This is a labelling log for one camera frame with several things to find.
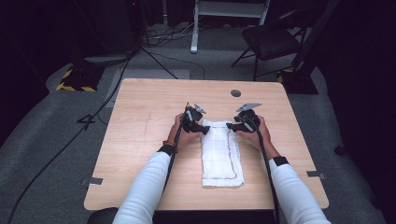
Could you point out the black cabinet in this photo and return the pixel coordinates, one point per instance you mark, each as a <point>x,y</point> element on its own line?
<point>118,31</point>

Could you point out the black stand with hazard-striped base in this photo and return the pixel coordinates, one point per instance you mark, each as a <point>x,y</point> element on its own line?
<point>81,77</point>
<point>300,84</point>

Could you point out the white cloth with red stitching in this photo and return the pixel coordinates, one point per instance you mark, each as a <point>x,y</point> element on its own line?
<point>221,155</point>

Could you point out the person's right hand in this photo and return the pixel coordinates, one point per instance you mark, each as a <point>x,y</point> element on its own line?
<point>264,140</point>

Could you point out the white desk frame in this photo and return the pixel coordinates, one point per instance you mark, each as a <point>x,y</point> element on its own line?
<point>194,37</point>

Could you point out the person's left hand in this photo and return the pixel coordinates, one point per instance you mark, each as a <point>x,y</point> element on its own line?
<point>183,138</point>

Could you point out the black seat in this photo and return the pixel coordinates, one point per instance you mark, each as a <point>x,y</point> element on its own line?
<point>102,216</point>

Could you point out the grey tape piece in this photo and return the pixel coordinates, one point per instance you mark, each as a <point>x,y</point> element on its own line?
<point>316,174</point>
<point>93,181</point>

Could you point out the small black floor object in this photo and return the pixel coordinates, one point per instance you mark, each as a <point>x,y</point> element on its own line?
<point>340,150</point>

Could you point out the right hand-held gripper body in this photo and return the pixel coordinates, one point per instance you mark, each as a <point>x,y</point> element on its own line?
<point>250,119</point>

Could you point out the black folding chair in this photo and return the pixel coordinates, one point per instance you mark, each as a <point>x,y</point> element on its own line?
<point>271,42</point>

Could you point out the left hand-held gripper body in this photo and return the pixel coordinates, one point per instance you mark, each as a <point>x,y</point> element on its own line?
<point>190,119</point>

